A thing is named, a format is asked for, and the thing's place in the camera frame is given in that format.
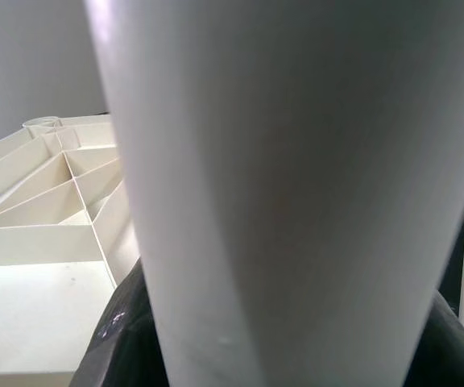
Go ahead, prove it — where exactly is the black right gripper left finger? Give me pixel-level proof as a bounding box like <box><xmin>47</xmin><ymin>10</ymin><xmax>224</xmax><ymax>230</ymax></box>
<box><xmin>68</xmin><ymin>260</ymin><xmax>168</xmax><ymax>387</ymax></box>

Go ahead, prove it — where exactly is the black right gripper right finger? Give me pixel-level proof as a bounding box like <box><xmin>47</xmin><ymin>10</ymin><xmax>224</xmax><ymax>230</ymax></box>
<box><xmin>400</xmin><ymin>289</ymin><xmax>464</xmax><ymax>387</ymax></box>

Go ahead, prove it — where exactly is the white plastic table top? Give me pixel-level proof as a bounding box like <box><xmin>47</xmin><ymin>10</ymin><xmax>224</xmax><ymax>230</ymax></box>
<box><xmin>0</xmin><ymin>114</ymin><xmax>144</xmax><ymax>387</ymax></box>

